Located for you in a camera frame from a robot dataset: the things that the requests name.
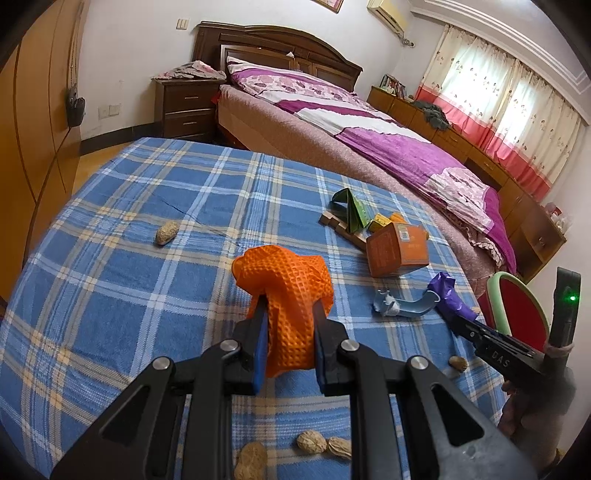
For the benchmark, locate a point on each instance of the peanut near left small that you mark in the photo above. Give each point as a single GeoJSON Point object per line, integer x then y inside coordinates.
{"type": "Point", "coordinates": [312, 442]}

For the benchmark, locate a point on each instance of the bed with mauve cover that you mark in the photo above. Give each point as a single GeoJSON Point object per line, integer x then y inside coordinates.
{"type": "Point", "coordinates": [264, 128]}

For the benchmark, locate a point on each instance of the red bin green rim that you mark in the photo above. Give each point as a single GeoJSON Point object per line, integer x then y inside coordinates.
{"type": "Point", "coordinates": [512, 309]}

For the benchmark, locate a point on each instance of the black bag on wardrobe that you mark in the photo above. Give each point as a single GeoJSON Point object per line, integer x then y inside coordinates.
{"type": "Point", "coordinates": [75, 107]}

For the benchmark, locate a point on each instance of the grey clothes pile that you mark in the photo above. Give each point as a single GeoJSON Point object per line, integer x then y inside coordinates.
{"type": "Point", "coordinates": [433, 114]}

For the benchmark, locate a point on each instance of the person right hand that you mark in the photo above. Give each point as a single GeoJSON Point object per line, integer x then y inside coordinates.
{"type": "Point", "coordinates": [513, 409]}

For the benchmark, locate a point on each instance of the peanut near left large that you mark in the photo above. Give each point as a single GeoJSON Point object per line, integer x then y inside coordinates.
{"type": "Point", "coordinates": [251, 464]}

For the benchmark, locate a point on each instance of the dark wood headboard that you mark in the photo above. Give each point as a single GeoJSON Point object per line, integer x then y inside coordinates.
{"type": "Point", "coordinates": [274, 46]}

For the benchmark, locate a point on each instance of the items on corner shelf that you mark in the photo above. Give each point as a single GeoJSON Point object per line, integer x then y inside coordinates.
{"type": "Point", "coordinates": [560, 220]}

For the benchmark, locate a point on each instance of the orange foam net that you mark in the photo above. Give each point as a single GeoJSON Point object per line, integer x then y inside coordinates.
{"type": "Point", "coordinates": [292, 285]}

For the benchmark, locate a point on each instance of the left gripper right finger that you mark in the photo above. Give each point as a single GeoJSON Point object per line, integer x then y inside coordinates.
{"type": "Point", "coordinates": [407, 416]}

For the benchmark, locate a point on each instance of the green wrapper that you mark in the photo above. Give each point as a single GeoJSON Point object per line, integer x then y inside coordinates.
{"type": "Point", "coordinates": [345, 204]}

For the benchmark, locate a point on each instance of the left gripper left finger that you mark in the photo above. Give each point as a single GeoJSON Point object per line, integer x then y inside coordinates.
{"type": "Point", "coordinates": [175, 415]}

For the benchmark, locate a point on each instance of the wall power socket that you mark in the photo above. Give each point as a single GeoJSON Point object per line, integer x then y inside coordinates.
{"type": "Point", "coordinates": [106, 111]}

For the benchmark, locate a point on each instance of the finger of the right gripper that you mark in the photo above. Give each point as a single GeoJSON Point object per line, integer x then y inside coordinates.
{"type": "Point", "coordinates": [509, 356]}

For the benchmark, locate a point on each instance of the blue plastic curved piece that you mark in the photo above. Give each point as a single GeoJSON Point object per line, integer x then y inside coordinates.
{"type": "Point", "coordinates": [388, 306]}

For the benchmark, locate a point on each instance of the dark wood nightstand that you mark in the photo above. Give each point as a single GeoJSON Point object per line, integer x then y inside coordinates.
{"type": "Point", "coordinates": [186, 109]}

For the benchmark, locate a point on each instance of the purple floral quilt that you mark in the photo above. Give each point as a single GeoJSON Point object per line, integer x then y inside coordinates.
{"type": "Point", "coordinates": [423, 167]}

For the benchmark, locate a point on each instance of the long wooden cabinet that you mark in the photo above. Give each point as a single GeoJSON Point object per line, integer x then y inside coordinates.
{"type": "Point", "coordinates": [533, 236]}

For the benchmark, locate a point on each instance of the peanut near left dark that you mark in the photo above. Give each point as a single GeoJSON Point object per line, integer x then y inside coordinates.
{"type": "Point", "coordinates": [340, 447]}

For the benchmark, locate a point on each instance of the wall air conditioner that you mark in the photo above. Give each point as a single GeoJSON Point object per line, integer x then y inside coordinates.
{"type": "Point", "coordinates": [388, 11]}

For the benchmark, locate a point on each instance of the wooden puzzle piece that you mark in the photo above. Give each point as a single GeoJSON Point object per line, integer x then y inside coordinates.
{"type": "Point", "coordinates": [341, 228]}

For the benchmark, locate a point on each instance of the blue plaid tablecloth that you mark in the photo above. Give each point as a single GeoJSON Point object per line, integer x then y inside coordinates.
{"type": "Point", "coordinates": [97, 300]}

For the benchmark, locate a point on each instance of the peanut far left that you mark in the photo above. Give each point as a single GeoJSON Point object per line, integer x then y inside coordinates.
{"type": "Point", "coordinates": [166, 233]}

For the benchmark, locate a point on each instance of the small yellow snack box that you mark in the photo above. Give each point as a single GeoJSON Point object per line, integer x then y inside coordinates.
{"type": "Point", "coordinates": [378, 222]}

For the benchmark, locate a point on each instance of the wooden wardrobe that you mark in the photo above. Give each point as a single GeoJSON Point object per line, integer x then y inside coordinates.
{"type": "Point", "coordinates": [39, 149]}

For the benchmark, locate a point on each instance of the purple plastic wrapper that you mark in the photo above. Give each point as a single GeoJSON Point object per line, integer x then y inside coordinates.
{"type": "Point", "coordinates": [450, 305]}

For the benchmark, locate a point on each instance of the wall light switch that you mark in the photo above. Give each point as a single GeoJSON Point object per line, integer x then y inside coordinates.
{"type": "Point", "coordinates": [182, 24]}

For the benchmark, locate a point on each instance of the peanut right of wrapper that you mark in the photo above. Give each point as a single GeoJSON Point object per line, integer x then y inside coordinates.
{"type": "Point", "coordinates": [458, 363]}

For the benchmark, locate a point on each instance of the framed wedding photo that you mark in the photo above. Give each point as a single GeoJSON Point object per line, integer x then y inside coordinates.
{"type": "Point", "coordinates": [333, 5]}

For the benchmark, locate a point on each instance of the folded cloth on nightstand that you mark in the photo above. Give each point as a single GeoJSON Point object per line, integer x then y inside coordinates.
{"type": "Point", "coordinates": [195, 70]}

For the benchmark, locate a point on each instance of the books on cabinet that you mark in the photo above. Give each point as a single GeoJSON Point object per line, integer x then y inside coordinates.
{"type": "Point", "coordinates": [392, 85]}

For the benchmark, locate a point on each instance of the floral pink curtains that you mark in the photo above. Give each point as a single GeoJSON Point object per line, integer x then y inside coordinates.
{"type": "Point", "coordinates": [503, 107]}

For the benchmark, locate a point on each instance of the orange cardboard box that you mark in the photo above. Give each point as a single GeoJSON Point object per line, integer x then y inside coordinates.
{"type": "Point", "coordinates": [397, 249]}

